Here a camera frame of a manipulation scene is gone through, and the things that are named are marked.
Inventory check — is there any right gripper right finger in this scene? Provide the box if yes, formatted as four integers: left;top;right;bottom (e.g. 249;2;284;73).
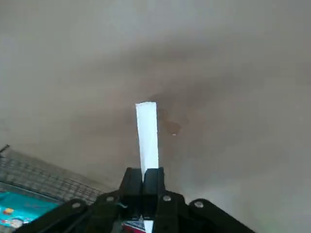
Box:
142;166;256;233

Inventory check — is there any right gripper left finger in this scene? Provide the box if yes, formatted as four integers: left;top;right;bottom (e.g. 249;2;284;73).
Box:
14;167;143;233

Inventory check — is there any white paper tissue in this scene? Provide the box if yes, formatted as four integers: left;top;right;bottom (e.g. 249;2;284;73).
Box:
135;100;160;233

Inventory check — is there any red blue white cookie pack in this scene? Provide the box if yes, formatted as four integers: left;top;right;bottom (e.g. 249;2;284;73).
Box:
121;215;146;233

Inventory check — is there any teal snack pack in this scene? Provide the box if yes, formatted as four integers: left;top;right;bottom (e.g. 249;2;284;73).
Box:
0;190;60;230

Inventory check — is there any black wire shelf rack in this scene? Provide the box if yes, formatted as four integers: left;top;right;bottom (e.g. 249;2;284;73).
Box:
0;144;109;203

